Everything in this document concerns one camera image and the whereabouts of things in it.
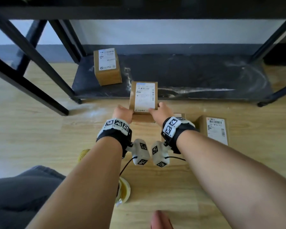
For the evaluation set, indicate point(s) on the person's left hand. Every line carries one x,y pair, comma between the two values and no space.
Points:
122,113

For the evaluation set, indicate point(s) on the person's right hand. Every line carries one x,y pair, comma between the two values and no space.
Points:
163,113

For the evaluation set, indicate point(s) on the group of brown cardboard boxes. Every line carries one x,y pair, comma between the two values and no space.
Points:
109,77

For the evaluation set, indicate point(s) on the dark metal shelf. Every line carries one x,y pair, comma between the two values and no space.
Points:
193,73

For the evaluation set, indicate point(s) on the person's left forearm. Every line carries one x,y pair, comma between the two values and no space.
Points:
81,188

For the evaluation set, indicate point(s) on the person's right forearm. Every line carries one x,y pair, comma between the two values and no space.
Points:
240,178

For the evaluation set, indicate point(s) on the person's yellow-green shoe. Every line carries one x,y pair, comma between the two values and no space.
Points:
124,190

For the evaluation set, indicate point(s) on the person's blue jeans leg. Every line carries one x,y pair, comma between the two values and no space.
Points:
21,195

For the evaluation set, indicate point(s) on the black marker wristband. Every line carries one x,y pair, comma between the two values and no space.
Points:
183,133
114,135

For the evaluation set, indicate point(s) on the white marker cube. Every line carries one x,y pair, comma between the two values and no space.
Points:
160,155

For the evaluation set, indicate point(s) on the black low table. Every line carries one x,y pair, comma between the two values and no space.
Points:
38,92

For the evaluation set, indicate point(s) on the pink plastic stool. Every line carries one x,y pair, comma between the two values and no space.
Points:
160,221

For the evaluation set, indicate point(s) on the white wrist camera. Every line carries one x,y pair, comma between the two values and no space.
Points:
139,152

